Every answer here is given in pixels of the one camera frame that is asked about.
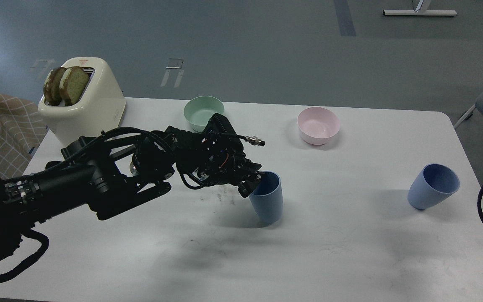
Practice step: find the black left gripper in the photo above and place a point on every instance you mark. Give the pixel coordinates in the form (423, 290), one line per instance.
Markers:
(216, 156)

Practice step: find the blue cup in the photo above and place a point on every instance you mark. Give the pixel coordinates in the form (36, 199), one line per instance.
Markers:
(267, 198)
(434, 184)

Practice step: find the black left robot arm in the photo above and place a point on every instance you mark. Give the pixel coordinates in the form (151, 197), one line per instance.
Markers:
(117, 171)

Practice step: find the pink bowl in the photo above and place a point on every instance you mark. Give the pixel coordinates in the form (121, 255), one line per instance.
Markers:
(317, 125)

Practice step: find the mint green bowl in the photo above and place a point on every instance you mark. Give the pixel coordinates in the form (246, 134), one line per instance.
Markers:
(199, 110)

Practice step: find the cream white toaster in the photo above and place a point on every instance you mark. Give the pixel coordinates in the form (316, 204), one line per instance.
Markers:
(100, 107)

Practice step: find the right toast slice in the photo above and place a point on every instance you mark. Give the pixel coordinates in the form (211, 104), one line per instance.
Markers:
(72, 84)

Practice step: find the toast slice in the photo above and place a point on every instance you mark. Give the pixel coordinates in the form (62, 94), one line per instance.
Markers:
(51, 88)
(72, 84)

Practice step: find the left toast slice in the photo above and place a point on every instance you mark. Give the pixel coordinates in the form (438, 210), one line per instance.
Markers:
(51, 88)

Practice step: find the white stand base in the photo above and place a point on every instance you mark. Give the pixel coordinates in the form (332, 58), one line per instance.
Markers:
(420, 9)

